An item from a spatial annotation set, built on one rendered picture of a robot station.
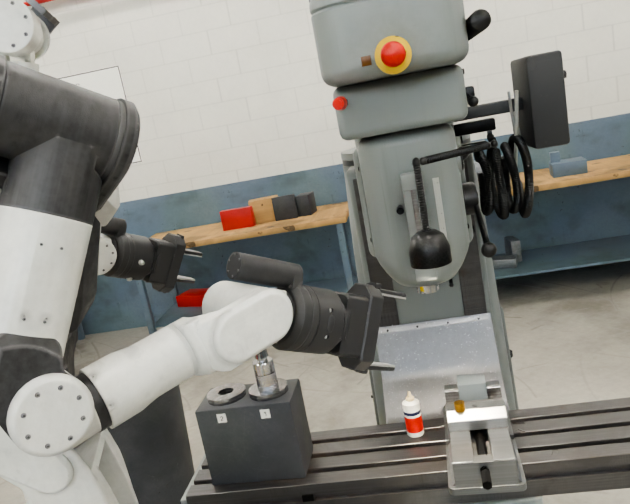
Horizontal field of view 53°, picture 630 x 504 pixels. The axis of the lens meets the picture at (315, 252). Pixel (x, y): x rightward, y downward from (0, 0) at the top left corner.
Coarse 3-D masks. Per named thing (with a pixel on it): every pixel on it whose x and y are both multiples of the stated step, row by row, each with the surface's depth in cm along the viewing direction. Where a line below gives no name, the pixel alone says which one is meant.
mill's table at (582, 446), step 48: (336, 432) 159; (384, 432) 154; (432, 432) 150; (528, 432) 143; (576, 432) 139; (624, 432) 136; (192, 480) 152; (288, 480) 142; (336, 480) 138; (384, 480) 137; (432, 480) 135; (528, 480) 133; (576, 480) 131; (624, 480) 130
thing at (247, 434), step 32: (224, 384) 150; (256, 384) 146; (288, 384) 146; (224, 416) 141; (256, 416) 140; (288, 416) 138; (224, 448) 143; (256, 448) 141; (288, 448) 140; (224, 480) 145; (256, 480) 143
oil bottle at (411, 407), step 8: (408, 392) 149; (408, 400) 148; (416, 400) 149; (408, 408) 148; (416, 408) 148; (408, 416) 148; (416, 416) 148; (408, 424) 149; (416, 424) 149; (408, 432) 150; (416, 432) 149
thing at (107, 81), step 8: (88, 72) 559; (96, 72) 558; (104, 72) 557; (112, 72) 557; (64, 80) 563; (72, 80) 562; (80, 80) 562; (88, 80) 561; (96, 80) 560; (104, 80) 559; (112, 80) 558; (120, 80) 557; (88, 88) 562; (96, 88) 562; (104, 88) 561; (112, 88) 560; (120, 88) 559; (112, 96) 562; (120, 96) 561; (136, 152) 571; (136, 160) 573
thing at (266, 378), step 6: (270, 366) 141; (258, 372) 141; (264, 372) 141; (270, 372) 141; (258, 378) 142; (264, 378) 141; (270, 378) 141; (276, 378) 143; (258, 384) 142; (264, 384) 141; (270, 384) 142; (276, 384) 143; (264, 390) 142
